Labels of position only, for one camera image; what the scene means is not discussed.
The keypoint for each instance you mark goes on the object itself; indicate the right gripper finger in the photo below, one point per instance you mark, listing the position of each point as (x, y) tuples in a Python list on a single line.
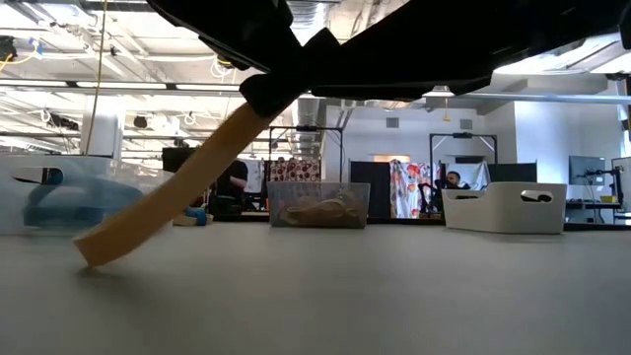
[(370, 69), (231, 29)]

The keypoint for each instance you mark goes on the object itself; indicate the blue rubber band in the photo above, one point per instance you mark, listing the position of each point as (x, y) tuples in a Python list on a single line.
[(197, 215), (49, 212)]

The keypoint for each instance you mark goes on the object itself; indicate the clear plastic basket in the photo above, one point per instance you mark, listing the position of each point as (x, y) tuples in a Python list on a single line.
[(10, 217)]

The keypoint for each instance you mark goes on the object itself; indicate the black panel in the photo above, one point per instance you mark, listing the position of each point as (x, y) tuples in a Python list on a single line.
[(370, 172), (512, 172)]

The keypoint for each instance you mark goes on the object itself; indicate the floral cloth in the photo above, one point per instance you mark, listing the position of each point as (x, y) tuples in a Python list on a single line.
[(409, 182)]

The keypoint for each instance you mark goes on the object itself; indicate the long ceiling light strip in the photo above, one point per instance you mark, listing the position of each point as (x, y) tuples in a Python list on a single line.
[(123, 85)]

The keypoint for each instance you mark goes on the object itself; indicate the red patterned cloth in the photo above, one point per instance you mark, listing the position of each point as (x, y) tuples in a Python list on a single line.
[(296, 170)]

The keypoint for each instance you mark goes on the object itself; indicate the person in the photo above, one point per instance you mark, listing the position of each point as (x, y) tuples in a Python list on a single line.
[(231, 180), (451, 180)]

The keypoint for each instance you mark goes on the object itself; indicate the grey plastic basket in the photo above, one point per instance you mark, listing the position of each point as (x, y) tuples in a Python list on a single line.
[(296, 190)]

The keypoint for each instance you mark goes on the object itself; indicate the white printed cloth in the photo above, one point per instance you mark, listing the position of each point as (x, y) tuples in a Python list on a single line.
[(254, 175)]

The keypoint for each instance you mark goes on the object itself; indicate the grey monitor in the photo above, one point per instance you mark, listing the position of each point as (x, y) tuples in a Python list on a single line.
[(586, 170)]

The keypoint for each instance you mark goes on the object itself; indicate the white pillar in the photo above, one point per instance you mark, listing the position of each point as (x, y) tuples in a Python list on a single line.
[(101, 133)]

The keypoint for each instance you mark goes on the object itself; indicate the white plastic basket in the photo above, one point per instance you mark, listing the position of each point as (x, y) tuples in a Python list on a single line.
[(493, 212)]

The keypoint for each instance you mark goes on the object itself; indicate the grey table mat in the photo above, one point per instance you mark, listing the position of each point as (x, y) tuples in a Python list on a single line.
[(315, 296)]

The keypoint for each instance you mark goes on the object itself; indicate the grey wall vent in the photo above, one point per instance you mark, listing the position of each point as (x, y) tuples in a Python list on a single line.
[(466, 124), (393, 122)]

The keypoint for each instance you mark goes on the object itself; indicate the silver round air duct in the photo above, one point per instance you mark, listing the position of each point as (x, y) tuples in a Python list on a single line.
[(310, 123)]

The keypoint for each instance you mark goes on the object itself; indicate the black gantry frame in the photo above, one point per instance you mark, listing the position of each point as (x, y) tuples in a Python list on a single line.
[(305, 128), (463, 134)]

